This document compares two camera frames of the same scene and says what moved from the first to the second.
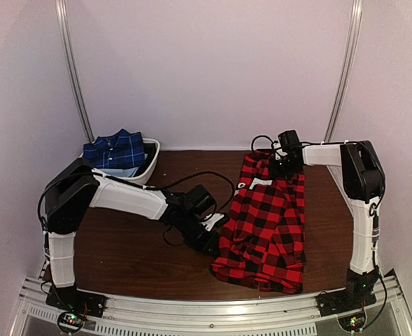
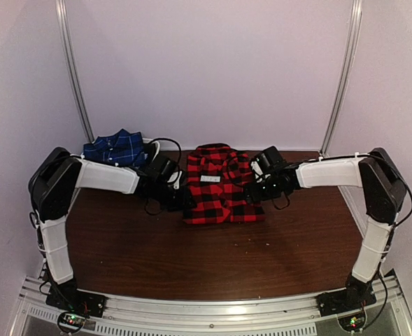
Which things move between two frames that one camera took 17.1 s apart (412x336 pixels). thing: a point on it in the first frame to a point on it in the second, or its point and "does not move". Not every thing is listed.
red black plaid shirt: x=264 y=243 to x=219 y=176
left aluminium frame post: x=61 y=17 does not move
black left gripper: x=212 y=241 to x=182 y=201
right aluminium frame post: x=335 y=171 does not move
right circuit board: x=352 y=323 does not move
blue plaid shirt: x=123 y=150 does not move
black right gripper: x=275 y=171 to x=253 y=194
